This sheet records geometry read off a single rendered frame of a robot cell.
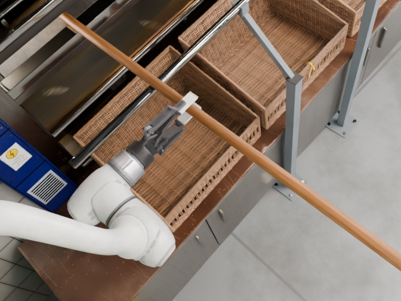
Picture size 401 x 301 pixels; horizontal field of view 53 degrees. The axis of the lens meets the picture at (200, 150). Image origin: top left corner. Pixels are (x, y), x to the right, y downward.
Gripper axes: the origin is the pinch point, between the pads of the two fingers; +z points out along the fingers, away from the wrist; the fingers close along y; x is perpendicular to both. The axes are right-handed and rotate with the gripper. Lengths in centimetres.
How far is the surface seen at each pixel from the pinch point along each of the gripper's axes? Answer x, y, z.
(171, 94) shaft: -5.8, -1.6, -0.3
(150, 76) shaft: -15.3, -1.7, 0.2
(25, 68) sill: -54, 1, -22
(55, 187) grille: -48, 49, -44
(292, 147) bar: 8, 70, 37
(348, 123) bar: 9, 118, 89
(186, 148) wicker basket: -23, 60, 5
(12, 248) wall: -51, 64, -75
